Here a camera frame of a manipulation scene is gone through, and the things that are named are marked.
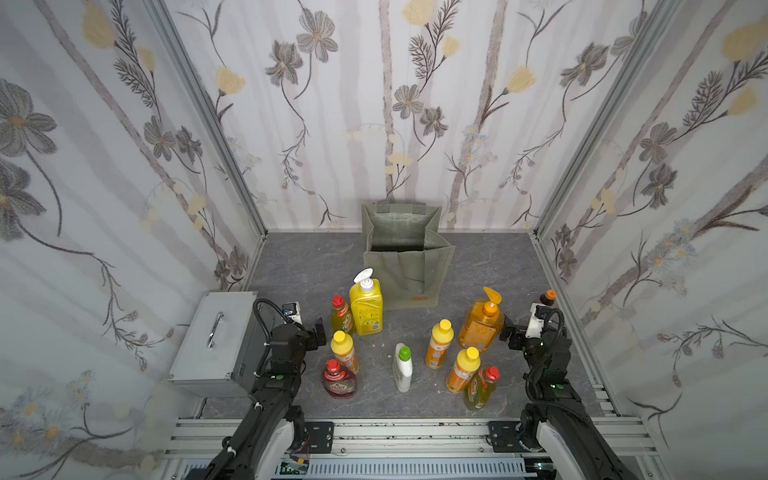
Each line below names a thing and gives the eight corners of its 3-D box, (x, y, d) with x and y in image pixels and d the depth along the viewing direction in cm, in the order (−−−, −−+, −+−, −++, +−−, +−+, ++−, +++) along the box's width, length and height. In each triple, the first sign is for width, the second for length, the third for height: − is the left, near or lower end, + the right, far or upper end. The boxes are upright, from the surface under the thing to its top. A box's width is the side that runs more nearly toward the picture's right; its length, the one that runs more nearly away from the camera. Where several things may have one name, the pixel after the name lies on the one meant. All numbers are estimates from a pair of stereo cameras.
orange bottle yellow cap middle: (431, 373, 87) (442, 339, 69) (423, 361, 89) (432, 326, 71) (443, 365, 89) (457, 330, 70) (435, 353, 91) (446, 317, 73)
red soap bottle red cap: (329, 398, 82) (316, 376, 67) (331, 382, 85) (319, 358, 70) (355, 398, 82) (347, 376, 68) (356, 382, 85) (349, 358, 70)
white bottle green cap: (398, 393, 83) (400, 371, 69) (393, 365, 88) (394, 339, 74) (410, 391, 84) (415, 368, 69) (404, 363, 89) (408, 336, 74)
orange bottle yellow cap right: (447, 393, 83) (463, 364, 65) (445, 378, 85) (460, 346, 67) (463, 393, 83) (484, 364, 65) (461, 378, 85) (480, 346, 67)
